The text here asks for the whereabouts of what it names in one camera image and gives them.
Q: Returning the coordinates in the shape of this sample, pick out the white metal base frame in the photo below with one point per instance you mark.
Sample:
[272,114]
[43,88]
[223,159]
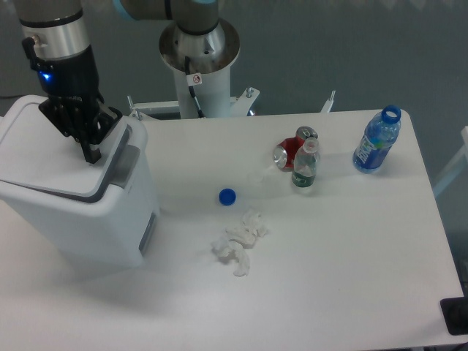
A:
[239,106]

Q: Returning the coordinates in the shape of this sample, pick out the black device at edge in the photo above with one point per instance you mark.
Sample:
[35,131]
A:
[455,315]

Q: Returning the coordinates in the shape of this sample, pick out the white trash can lid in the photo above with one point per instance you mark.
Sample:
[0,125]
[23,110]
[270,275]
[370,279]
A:
[35,155]

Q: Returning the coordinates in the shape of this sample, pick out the white trash can body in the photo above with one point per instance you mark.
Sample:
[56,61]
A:
[114,229]

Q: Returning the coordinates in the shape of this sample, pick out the blue plastic drink bottle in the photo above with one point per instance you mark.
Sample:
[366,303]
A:
[378,138]

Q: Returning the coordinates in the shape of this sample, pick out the crushed red soda can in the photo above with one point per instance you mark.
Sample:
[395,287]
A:
[284,153]

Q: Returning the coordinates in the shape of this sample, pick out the white chair part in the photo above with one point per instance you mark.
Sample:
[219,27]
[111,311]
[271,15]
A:
[453,168]

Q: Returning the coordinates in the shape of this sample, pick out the blue bottle cap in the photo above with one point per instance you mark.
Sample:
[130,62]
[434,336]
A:
[227,196]

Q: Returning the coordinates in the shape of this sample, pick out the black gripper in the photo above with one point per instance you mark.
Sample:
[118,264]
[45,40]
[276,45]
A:
[74,78]

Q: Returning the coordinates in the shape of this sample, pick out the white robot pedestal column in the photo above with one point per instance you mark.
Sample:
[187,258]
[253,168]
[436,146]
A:
[201,66]

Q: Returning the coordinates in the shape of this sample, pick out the crumpled white tissue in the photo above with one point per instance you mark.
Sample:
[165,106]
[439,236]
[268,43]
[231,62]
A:
[235,241]

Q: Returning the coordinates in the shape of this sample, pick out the small clear green-label bottle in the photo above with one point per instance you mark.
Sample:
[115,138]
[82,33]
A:
[305,163]

